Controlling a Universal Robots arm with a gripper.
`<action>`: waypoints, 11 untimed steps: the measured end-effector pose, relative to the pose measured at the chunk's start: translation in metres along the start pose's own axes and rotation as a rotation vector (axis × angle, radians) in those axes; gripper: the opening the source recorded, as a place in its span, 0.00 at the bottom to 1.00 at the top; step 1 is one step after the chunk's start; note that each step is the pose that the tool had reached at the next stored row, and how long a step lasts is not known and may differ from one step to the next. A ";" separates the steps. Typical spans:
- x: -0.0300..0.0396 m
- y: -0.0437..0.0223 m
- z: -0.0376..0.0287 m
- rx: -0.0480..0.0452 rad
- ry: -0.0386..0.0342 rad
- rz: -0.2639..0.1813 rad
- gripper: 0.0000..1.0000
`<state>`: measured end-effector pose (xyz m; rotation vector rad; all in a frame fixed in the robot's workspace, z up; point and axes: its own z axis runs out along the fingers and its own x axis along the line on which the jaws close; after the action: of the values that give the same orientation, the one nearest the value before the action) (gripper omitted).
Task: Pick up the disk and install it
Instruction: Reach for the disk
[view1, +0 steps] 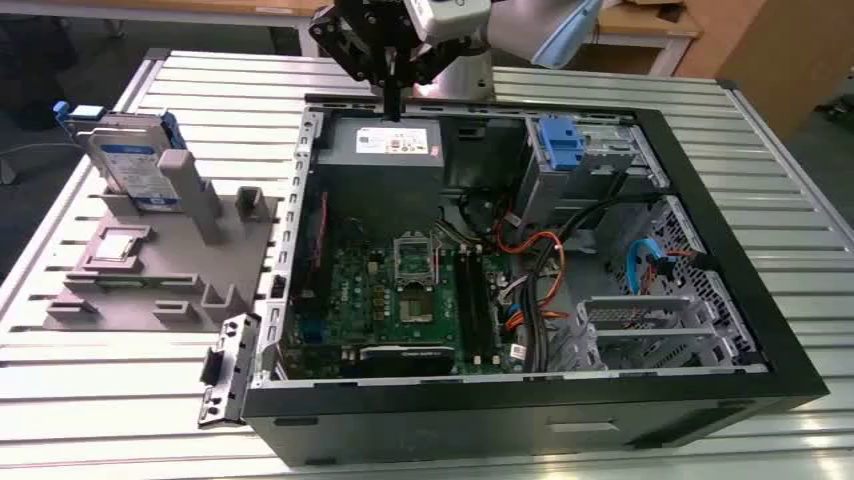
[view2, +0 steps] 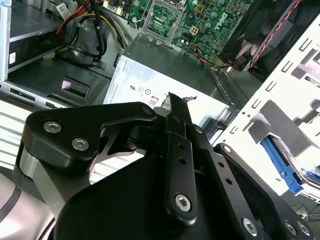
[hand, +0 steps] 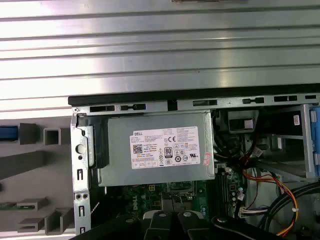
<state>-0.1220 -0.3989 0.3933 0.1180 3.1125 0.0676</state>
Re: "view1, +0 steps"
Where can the grey card retainer bracket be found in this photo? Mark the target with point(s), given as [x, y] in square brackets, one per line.
[234, 370]

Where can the green RAM stick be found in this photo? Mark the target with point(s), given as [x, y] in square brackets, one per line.
[127, 284]

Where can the green motherboard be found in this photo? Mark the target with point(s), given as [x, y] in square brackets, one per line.
[361, 300]

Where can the grey power supply unit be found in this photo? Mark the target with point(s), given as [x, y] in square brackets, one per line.
[381, 190]

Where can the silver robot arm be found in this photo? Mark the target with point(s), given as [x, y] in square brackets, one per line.
[461, 75]

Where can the white barcode label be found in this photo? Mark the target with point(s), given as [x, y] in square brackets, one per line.
[520, 351]

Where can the metal drive cage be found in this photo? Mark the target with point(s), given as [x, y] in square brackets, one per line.
[554, 195]

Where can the metal disk bay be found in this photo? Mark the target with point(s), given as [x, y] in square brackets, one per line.
[641, 332]

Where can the CPU socket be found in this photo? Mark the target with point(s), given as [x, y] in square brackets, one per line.
[417, 307]

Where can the silver CPU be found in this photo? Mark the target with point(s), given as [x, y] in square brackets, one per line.
[115, 248]

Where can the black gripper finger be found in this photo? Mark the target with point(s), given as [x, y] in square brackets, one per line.
[434, 65]
[347, 45]

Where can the hard disk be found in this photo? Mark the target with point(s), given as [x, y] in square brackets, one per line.
[134, 170]

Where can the blue board connector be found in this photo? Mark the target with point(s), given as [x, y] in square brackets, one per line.
[313, 332]

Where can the grey parts rack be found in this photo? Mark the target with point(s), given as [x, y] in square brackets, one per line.
[187, 280]

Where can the black graphics card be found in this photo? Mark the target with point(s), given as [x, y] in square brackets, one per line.
[407, 360]

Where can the wooden desk white frame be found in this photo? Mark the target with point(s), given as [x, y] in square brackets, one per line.
[641, 25]

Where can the black RAM slot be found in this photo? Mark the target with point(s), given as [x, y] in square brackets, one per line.
[476, 305]
[485, 305]
[468, 305]

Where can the brown wooden cabinet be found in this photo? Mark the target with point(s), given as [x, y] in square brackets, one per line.
[788, 50]

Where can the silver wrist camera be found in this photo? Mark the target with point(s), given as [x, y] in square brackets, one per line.
[448, 20]

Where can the black PC case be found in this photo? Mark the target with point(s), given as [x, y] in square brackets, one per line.
[468, 425]

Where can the black office chair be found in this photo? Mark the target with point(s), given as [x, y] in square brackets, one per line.
[34, 65]

